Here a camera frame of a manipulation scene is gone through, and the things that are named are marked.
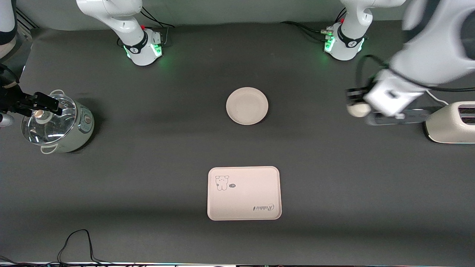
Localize white steamed bun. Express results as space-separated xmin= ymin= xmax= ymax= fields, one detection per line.
xmin=347 ymin=102 xmax=372 ymax=118

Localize round cream plate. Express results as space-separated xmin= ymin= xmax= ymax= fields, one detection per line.
xmin=226 ymin=87 xmax=269 ymax=126

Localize cream rectangular rabbit tray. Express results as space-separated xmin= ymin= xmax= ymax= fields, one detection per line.
xmin=207 ymin=166 xmax=282 ymax=221

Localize glass cooker lid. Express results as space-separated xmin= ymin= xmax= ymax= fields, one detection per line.
xmin=21 ymin=94 xmax=77 ymax=146

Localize pale green electric cooker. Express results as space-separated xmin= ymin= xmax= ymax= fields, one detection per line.
xmin=39 ymin=89 xmax=95 ymax=154

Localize cream white toaster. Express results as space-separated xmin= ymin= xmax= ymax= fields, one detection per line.
xmin=424 ymin=101 xmax=475 ymax=144

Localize white toaster power cord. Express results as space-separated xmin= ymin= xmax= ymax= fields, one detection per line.
xmin=425 ymin=88 xmax=450 ymax=107

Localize aluminium frame rail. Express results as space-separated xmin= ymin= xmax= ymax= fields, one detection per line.
xmin=15 ymin=7 xmax=40 ymax=31

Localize black left arm base cables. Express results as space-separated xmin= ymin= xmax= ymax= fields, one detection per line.
xmin=280 ymin=7 xmax=348 ymax=42

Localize black arm base cables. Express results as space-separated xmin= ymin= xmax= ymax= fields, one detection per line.
xmin=140 ymin=6 xmax=176 ymax=47
xmin=280 ymin=7 xmax=348 ymax=42

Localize black right arm base cables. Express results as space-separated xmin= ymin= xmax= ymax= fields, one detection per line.
xmin=140 ymin=6 xmax=176 ymax=47

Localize black cable on table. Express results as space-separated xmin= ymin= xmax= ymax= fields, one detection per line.
xmin=0 ymin=229 xmax=136 ymax=267

